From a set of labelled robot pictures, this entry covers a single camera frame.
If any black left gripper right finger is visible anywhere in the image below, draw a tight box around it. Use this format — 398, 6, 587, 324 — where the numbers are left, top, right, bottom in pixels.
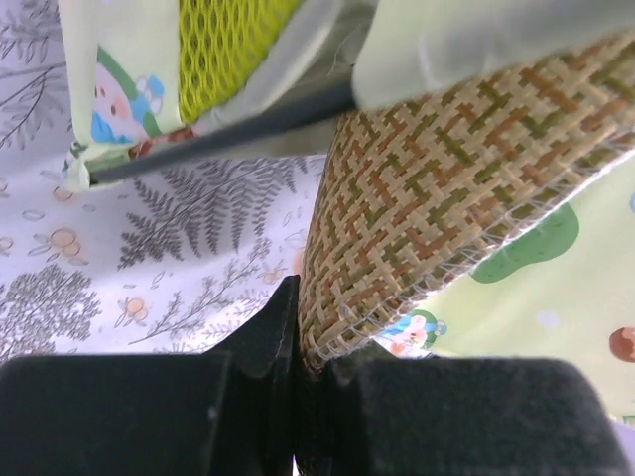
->
297, 344, 625, 475

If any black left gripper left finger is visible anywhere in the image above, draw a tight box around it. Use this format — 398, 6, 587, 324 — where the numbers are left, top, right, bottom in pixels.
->
1, 277, 299, 475

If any floral patterned tablecloth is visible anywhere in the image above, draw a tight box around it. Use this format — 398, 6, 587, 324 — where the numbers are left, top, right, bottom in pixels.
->
1, 1, 324, 359

